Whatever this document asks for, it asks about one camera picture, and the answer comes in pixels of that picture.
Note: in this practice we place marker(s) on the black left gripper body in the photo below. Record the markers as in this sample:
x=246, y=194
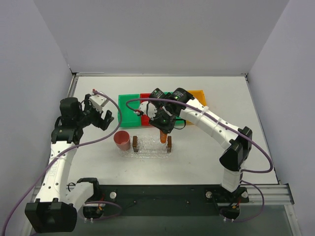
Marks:
x=94, y=118

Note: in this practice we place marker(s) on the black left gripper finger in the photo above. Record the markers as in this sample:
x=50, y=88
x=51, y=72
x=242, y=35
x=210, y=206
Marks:
x=107, y=120
x=87, y=102

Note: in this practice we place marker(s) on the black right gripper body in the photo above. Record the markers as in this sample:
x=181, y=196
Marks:
x=163, y=127

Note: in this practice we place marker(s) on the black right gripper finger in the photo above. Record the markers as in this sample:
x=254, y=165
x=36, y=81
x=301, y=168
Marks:
x=162, y=126
x=170, y=125

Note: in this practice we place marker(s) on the orange toothpaste tube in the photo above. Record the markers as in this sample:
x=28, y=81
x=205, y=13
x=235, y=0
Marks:
x=163, y=137

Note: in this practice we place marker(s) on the pink plastic cup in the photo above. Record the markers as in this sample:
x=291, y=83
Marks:
x=122, y=140

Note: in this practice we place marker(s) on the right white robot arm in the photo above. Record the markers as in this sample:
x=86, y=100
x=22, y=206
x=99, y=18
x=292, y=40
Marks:
x=182, y=104

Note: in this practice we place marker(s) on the clear textured glass tray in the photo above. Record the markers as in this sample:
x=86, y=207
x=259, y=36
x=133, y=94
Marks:
x=150, y=147

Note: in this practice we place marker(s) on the right green plastic bin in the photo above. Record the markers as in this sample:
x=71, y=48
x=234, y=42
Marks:
x=180, y=123

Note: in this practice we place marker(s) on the green plastic bin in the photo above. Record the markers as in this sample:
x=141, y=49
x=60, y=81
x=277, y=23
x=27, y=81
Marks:
x=180, y=123
x=130, y=119

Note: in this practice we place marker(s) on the red plastic bin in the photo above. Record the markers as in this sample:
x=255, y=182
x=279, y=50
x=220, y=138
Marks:
x=144, y=118

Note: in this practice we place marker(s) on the left green plastic bin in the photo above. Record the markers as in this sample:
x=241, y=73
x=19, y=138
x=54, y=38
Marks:
x=130, y=119

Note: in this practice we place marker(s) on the orange plastic bin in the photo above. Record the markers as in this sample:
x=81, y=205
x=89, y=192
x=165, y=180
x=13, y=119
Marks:
x=197, y=96

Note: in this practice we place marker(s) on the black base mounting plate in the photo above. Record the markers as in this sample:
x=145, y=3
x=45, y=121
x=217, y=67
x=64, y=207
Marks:
x=164, y=200

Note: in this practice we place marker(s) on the right brown tray handle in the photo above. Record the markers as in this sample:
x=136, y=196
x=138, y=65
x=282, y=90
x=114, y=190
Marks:
x=169, y=144

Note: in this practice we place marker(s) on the brown tray handle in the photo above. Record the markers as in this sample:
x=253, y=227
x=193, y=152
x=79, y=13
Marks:
x=169, y=144
x=135, y=143

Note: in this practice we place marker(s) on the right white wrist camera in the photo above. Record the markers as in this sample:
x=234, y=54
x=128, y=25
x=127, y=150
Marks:
x=149, y=110

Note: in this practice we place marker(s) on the left brown tray handle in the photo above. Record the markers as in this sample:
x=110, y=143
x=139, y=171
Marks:
x=135, y=143

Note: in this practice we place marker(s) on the aluminium table edge rail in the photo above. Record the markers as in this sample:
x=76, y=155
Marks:
x=114, y=85

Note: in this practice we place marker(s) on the front aluminium rail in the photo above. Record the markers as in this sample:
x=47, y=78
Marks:
x=268, y=194

